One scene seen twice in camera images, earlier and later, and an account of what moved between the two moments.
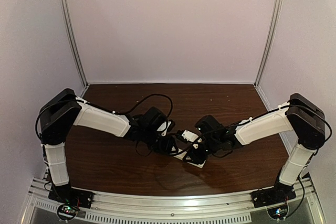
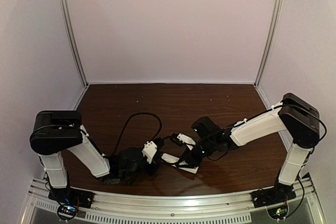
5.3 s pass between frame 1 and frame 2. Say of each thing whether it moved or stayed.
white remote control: moved
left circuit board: stayed
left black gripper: moved
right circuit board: stayed
